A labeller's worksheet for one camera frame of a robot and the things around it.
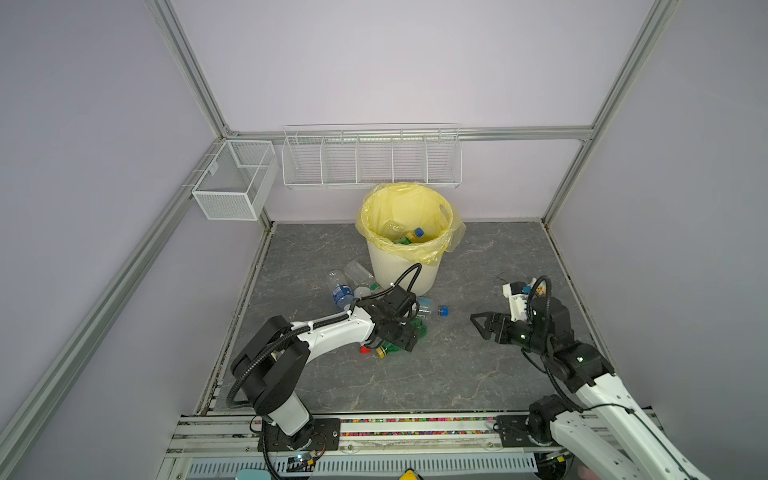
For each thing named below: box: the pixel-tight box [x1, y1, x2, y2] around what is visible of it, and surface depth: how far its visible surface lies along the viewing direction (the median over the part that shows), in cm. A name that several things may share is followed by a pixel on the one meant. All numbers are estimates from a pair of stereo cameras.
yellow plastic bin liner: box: [355, 182, 467, 266], surface depth 91 cm
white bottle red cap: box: [346, 320, 375, 354], surface depth 61 cm
